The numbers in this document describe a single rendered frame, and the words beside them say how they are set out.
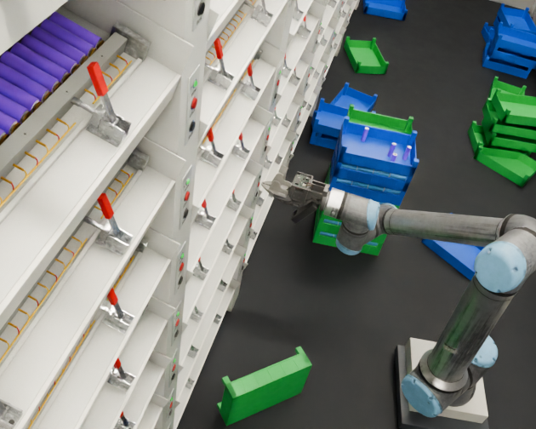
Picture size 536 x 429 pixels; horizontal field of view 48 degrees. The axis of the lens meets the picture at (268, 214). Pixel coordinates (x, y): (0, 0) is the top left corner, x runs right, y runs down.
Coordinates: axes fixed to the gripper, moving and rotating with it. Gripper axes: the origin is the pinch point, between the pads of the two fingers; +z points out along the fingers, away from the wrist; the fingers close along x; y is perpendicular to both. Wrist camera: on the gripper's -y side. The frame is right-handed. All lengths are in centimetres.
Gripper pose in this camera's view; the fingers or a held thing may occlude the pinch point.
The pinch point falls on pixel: (265, 185)
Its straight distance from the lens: 192.3
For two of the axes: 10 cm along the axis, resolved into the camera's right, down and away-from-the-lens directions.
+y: 1.5, -6.9, -7.1
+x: -2.8, 6.6, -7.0
